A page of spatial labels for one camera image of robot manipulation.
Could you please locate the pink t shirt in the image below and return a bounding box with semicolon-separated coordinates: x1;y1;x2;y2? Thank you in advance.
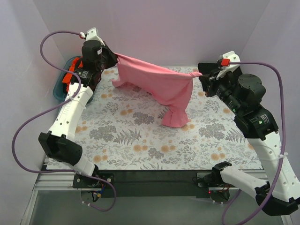
112;53;202;128

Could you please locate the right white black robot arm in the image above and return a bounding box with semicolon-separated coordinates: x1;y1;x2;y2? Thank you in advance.
199;72;300;216

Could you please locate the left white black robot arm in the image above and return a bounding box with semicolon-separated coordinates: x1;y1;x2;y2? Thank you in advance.
38;40;117;188

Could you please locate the orange t shirt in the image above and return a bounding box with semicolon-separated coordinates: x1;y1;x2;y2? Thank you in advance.
62;57;83;94

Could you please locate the teal plastic basket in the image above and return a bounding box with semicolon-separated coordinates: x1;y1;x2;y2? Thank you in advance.
52;56;80;102

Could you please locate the floral table mat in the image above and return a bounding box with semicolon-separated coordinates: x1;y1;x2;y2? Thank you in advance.
75;68;262;170

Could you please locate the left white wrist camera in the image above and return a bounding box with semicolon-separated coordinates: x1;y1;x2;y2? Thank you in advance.
79;27;105;46

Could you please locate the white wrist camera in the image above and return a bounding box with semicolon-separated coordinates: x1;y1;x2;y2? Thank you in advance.
79;27;105;46
217;51;240;80

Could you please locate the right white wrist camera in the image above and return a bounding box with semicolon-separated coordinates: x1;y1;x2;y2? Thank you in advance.
217;51;240;80

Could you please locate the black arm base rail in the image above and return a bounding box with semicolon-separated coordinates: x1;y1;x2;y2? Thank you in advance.
72;170;233;199

